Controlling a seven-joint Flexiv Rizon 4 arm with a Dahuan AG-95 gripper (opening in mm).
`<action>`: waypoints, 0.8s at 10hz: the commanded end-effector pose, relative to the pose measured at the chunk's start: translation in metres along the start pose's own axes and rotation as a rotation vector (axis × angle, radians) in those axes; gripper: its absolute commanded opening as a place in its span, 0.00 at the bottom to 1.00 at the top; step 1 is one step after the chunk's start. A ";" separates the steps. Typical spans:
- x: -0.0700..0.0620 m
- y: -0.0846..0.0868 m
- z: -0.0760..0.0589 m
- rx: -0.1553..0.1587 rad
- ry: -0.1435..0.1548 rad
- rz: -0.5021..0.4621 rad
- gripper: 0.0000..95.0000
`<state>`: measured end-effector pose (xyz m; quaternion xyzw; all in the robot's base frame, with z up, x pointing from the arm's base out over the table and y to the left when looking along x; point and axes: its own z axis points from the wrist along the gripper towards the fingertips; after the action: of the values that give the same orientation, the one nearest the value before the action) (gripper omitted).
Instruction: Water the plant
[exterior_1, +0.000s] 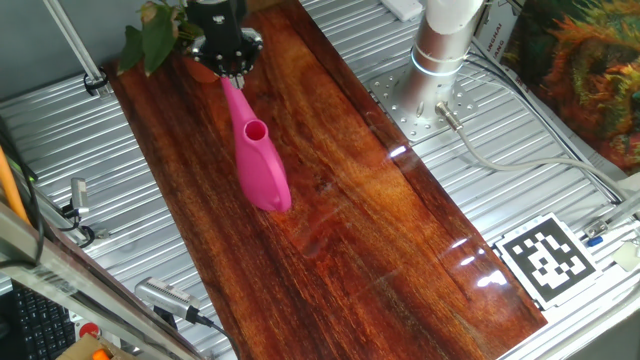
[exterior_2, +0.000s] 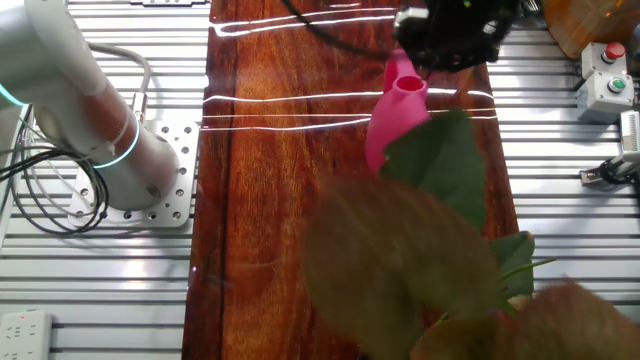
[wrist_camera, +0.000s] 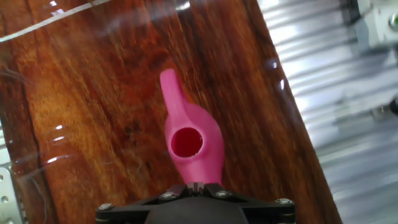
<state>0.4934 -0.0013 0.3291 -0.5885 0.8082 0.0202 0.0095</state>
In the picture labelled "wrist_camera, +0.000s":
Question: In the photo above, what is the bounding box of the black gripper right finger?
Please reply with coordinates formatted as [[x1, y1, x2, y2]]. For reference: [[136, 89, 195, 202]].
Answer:
[[195, 182, 296, 224]]

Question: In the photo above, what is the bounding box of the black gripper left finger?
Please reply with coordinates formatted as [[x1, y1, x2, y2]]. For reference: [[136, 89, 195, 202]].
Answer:
[[95, 182, 196, 224]]

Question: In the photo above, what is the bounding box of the pink plastic watering can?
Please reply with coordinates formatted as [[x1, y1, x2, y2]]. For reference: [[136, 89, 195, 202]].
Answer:
[[159, 68, 225, 186]]

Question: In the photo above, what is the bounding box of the glossy wood grain board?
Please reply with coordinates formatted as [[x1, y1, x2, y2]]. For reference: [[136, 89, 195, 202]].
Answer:
[[0, 0, 343, 224]]

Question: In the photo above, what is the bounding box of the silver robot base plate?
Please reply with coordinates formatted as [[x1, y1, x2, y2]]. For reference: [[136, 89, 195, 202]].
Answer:
[[0, 166, 19, 224]]

